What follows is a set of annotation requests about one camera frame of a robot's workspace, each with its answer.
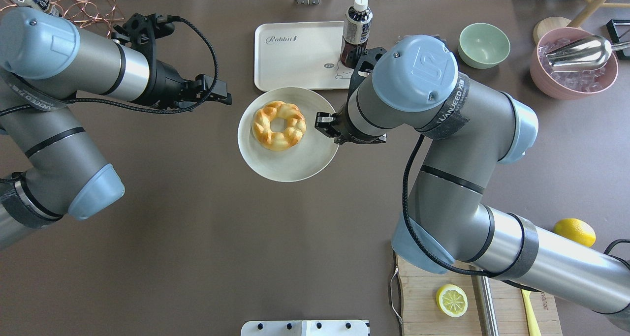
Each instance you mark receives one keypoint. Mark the mint green bowl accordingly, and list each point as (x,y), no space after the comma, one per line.
(483,46)

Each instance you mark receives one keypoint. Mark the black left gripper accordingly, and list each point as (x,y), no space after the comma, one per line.
(166,85)

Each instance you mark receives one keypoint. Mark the wooden cutting board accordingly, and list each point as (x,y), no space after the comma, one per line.
(422,317)

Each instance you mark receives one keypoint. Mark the cream rabbit tray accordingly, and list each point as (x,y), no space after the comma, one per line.
(300,54)

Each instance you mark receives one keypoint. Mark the white round plate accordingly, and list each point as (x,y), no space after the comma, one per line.
(304,160)

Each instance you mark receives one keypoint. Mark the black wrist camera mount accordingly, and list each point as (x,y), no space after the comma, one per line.
(141,32)
(363,61)

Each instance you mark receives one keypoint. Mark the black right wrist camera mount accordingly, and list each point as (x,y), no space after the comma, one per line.
(363,61)

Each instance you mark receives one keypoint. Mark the yellow plastic knife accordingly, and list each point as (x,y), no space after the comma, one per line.
(532,324)

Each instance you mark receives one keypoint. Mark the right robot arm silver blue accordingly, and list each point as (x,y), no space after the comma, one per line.
(472,128)

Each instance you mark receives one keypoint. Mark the copper wire bottle rack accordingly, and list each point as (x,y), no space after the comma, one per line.
(102,13)

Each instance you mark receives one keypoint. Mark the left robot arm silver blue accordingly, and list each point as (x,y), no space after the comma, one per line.
(45,61)

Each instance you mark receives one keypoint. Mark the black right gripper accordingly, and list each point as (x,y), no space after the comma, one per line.
(326,122)

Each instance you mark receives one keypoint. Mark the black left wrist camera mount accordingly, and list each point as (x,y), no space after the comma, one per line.
(141,32)

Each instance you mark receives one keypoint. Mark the yellow lemon far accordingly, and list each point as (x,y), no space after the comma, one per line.
(576,230)

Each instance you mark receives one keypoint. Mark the steel black-tipped rod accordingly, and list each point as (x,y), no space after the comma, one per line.
(485,306)

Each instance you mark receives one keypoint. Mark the glazed twisted donut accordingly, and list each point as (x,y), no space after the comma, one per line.
(278,126)

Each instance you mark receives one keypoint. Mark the pink ice bowl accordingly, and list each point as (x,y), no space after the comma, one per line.
(568,85)

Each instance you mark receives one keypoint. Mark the standing dark tea bottle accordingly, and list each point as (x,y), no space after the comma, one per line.
(357,25)

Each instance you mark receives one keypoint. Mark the white camera post base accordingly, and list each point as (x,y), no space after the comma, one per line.
(351,327)

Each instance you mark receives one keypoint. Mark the wooden mug tree stand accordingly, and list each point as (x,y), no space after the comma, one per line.
(554,22)

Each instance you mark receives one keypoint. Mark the steel ice scoop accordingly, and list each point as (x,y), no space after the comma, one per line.
(587,54)

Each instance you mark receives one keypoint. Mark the half lemon slice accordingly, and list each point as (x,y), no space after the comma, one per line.
(451,300)

